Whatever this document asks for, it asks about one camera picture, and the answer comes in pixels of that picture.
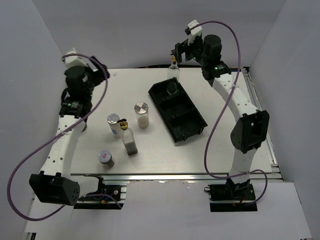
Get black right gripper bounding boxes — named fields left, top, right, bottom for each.
left=170, top=35, right=208, bottom=67

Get round clear glass bottle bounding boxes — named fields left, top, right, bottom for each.
left=167, top=56, right=180, bottom=95

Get blue white shaker silver lid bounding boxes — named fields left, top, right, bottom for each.
left=107, top=113, right=121, bottom=138

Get clear jar silver lid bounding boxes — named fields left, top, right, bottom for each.
left=134, top=102, right=150, bottom=129

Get square glass bottle dark contents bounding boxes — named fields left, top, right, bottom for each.
left=118, top=118, right=138, bottom=156

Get dark spice jar red label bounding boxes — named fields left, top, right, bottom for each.
left=97, top=150, right=115, bottom=169

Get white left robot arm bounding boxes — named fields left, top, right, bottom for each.
left=29, top=51, right=110, bottom=206

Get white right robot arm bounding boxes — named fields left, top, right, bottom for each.
left=171, top=34, right=270, bottom=200

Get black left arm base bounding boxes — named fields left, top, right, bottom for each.
left=73, top=175, right=125, bottom=210

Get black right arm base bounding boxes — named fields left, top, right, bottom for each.
left=203, top=178, right=258, bottom=213

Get black compartment tray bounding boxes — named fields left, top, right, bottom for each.
left=148, top=77, right=208, bottom=143

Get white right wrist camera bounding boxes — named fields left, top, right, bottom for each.
left=185, top=20, right=203, bottom=46

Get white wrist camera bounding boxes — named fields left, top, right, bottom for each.
left=63, top=55, right=88, bottom=69
left=185, top=20, right=203, bottom=46

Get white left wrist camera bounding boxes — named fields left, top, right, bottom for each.
left=63, top=55, right=88, bottom=69

